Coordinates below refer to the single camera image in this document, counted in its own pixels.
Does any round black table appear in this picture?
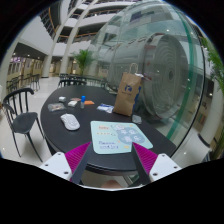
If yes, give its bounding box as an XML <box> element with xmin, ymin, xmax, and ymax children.
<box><xmin>40</xmin><ymin>86</ymin><xmax>176</xmax><ymax>176</ymax></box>

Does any blue capped small bottle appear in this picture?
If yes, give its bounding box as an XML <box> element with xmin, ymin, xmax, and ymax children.
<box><xmin>80</xmin><ymin>96</ymin><xmax>86</xmax><ymax>109</ymax></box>

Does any brown paper bag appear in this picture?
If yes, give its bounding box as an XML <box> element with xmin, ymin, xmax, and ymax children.
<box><xmin>113</xmin><ymin>63</ymin><xmax>143</xmax><ymax>116</ymax></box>

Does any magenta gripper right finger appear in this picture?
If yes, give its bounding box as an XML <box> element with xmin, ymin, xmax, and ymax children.
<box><xmin>131</xmin><ymin>143</ymin><xmax>158</xmax><ymax>185</ymax></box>

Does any orange sticky note pad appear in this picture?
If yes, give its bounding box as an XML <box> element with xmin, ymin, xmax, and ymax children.
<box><xmin>84</xmin><ymin>101</ymin><xmax>95</xmax><ymax>105</ymax></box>

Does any white blue wipes packet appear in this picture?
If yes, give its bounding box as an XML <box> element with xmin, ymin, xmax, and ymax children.
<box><xmin>97</xmin><ymin>104</ymin><xmax>114</xmax><ymax>113</ymax></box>

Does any green potted palm plant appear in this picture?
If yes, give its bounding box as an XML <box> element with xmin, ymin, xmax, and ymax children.
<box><xmin>72</xmin><ymin>49</ymin><xmax>94</xmax><ymax>74</ymax></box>

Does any white computer mouse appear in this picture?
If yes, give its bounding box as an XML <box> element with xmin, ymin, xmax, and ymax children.
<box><xmin>61</xmin><ymin>114</ymin><xmax>80</xmax><ymax>131</ymax></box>

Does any black chair behind table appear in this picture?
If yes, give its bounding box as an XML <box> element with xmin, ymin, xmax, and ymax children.
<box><xmin>58</xmin><ymin>74</ymin><xmax>87</xmax><ymax>87</ymax></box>

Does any small white eraser box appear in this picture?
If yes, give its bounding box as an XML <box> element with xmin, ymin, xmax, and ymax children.
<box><xmin>59</xmin><ymin>96</ymin><xmax>66</xmax><ymax>102</ymax></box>

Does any black wooden chair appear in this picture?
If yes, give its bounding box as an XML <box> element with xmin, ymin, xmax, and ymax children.
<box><xmin>2</xmin><ymin>87</ymin><xmax>44</xmax><ymax>155</ymax></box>

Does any light blue mouse pad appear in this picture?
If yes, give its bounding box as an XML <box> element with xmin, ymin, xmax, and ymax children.
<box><xmin>90</xmin><ymin>121</ymin><xmax>153</xmax><ymax>155</ymax></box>

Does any clear plastic packet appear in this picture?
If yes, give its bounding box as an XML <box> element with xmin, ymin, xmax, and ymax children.
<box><xmin>48</xmin><ymin>103</ymin><xmax>65</xmax><ymax>112</ymax></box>

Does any small clear wrapper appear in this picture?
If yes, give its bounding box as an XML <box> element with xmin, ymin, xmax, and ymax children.
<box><xmin>132</xmin><ymin>115</ymin><xmax>142</xmax><ymax>124</ymax></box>

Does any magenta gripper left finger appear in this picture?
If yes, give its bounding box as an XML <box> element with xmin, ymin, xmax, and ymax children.
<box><xmin>65</xmin><ymin>142</ymin><xmax>91</xmax><ymax>184</ymax></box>

